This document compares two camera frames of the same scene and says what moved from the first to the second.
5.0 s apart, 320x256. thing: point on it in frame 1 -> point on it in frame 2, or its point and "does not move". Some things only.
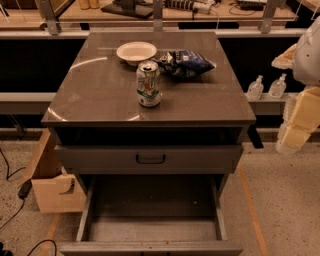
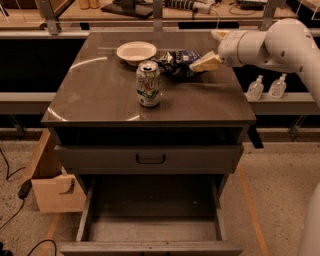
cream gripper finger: (305, 118) -> (208, 62)
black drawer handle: (159, 162) does not move
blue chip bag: (185, 64) does not move
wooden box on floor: (54, 190) does not move
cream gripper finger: (285, 60) -> (220, 34)
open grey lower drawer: (152, 215) does not move
